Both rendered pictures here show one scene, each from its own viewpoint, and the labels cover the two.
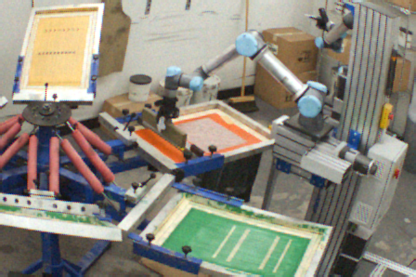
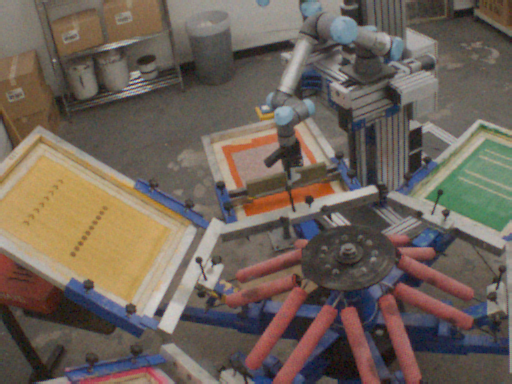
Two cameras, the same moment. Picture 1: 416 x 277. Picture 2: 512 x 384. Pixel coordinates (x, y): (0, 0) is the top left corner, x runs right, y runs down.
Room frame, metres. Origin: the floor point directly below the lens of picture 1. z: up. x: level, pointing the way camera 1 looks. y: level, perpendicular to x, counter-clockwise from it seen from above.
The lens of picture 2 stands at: (2.02, 2.00, 2.59)
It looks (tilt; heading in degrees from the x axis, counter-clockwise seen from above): 34 degrees down; 304
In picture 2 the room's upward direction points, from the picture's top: 8 degrees counter-clockwise
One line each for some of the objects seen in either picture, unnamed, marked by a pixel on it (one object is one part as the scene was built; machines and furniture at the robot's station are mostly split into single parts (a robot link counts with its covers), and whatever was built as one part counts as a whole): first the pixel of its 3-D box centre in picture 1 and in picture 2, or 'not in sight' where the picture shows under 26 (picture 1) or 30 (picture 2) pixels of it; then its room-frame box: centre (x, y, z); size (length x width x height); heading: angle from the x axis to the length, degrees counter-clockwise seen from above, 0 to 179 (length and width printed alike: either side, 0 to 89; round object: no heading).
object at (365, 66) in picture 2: (312, 114); (367, 60); (3.07, -0.51, 1.31); 0.15 x 0.15 x 0.10
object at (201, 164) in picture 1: (198, 164); (346, 177); (2.98, 0.03, 0.97); 0.30 x 0.05 x 0.07; 135
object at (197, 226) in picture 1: (212, 218); (479, 178); (2.36, -0.07, 1.05); 1.08 x 0.61 x 0.23; 75
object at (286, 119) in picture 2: (173, 77); (285, 121); (3.14, 0.22, 1.35); 0.09 x 0.08 x 0.11; 74
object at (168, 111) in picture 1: (169, 106); (290, 153); (3.14, 0.22, 1.19); 0.09 x 0.08 x 0.12; 45
